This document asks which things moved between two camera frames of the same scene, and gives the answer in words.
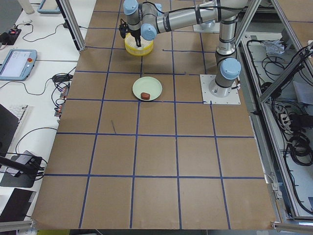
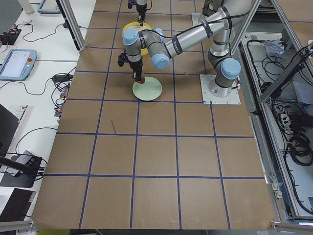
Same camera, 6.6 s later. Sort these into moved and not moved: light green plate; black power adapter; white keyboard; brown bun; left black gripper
Moved: left black gripper; brown bun
Not moved: white keyboard; black power adapter; light green plate
